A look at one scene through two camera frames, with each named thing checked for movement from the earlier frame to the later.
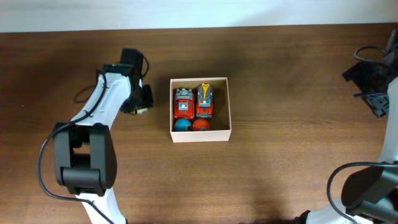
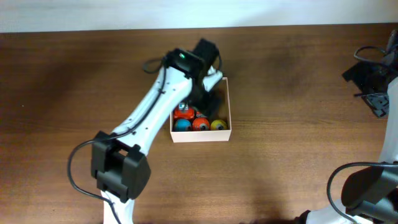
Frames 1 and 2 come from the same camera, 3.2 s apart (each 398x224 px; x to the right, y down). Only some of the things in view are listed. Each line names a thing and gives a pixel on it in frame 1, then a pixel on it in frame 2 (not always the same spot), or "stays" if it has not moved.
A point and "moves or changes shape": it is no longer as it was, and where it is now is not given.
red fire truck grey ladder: x=184 y=108 stays
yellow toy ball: x=142 y=111 moves or changes shape
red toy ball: x=200 y=124 stays
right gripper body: x=367 y=78 stays
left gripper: x=150 y=97 -> x=211 y=110
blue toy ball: x=182 y=125 stays
